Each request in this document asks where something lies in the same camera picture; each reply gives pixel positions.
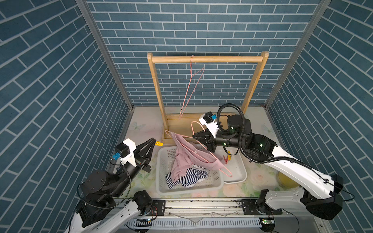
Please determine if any pink tank top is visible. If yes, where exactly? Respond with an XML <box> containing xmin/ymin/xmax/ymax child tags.
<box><xmin>168</xmin><ymin>131</ymin><xmax>229</xmax><ymax>183</ymax></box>

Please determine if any white plastic tray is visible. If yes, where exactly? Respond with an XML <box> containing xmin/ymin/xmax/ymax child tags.
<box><xmin>214</xmin><ymin>146</ymin><xmax>247</xmax><ymax>184</ymax></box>

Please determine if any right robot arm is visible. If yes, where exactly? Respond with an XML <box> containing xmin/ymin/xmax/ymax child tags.
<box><xmin>193</xmin><ymin>103</ymin><xmax>343</xmax><ymax>220</ymax></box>

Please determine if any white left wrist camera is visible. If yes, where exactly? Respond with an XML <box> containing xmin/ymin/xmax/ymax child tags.
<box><xmin>111</xmin><ymin>138</ymin><xmax>137</xmax><ymax>167</ymax></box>

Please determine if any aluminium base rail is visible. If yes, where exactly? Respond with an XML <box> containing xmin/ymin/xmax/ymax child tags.
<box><xmin>118</xmin><ymin>198</ymin><xmax>330</xmax><ymax>233</ymax></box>

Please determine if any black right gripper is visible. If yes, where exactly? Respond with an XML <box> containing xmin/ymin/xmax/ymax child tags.
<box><xmin>193</xmin><ymin>127</ymin><xmax>244</xmax><ymax>152</ymax></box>

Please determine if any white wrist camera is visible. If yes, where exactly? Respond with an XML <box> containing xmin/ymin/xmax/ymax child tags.
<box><xmin>199</xmin><ymin>112</ymin><xmax>219</xmax><ymax>138</ymax></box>
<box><xmin>111</xmin><ymin>138</ymin><xmax>137</xmax><ymax>167</ymax></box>

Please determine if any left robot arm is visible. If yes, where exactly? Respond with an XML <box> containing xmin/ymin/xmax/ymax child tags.
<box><xmin>66</xmin><ymin>138</ymin><xmax>165</xmax><ymax>233</ymax></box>

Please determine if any yellow cup with pens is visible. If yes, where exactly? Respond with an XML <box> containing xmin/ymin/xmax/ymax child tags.
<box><xmin>276</xmin><ymin>171</ymin><xmax>300</xmax><ymax>189</ymax></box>

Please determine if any pink wire hanger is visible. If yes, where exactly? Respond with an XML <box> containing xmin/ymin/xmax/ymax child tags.
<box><xmin>178</xmin><ymin>54</ymin><xmax>206</xmax><ymax>120</ymax></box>

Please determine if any blue white striped tank top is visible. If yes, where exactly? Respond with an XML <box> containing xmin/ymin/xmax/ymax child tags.
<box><xmin>166</xmin><ymin>166</ymin><xmax>208</xmax><ymax>189</ymax></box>

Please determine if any aluminium corner post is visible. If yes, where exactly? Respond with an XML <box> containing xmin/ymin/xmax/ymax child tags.
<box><xmin>263</xmin><ymin>0</ymin><xmax>333</xmax><ymax>110</ymax></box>
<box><xmin>75</xmin><ymin>0</ymin><xmax>135</xmax><ymax>111</ymax></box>

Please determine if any wooden clothes rack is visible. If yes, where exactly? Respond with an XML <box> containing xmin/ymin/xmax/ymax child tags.
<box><xmin>147</xmin><ymin>51</ymin><xmax>270</xmax><ymax>143</ymax></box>

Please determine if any yellow clothespin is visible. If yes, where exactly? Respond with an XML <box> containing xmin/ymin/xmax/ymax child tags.
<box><xmin>227</xmin><ymin>150</ymin><xmax>232</xmax><ymax>161</ymax></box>
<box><xmin>155</xmin><ymin>141</ymin><xmax>163</xmax><ymax>147</ymax></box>

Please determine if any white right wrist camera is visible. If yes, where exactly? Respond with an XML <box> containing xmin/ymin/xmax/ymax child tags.
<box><xmin>199</xmin><ymin>112</ymin><xmax>219</xmax><ymax>138</ymax></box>

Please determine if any aluminium corner post left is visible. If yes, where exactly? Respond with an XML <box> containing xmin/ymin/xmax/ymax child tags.
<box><xmin>75</xmin><ymin>0</ymin><xmax>135</xmax><ymax>111</ymax></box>

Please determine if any pink hanger with pink top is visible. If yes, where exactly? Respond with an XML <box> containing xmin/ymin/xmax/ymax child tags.
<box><xmin>164</xmin><ymin>120</ymin><xmax>234</xmax><ymax>178</ymax></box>

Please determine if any white plastic basket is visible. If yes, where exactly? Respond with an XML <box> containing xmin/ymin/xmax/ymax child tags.
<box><xmin>155</xmin><ymin>146</ymin><xmax>224</xmax><ymax>196</ymax></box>

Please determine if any aluminium corner post right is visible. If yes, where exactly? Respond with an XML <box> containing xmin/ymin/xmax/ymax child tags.
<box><xmin>263</xmin><ymin>0</ymin><xmax>333</xmax><ymax>110</ymax></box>

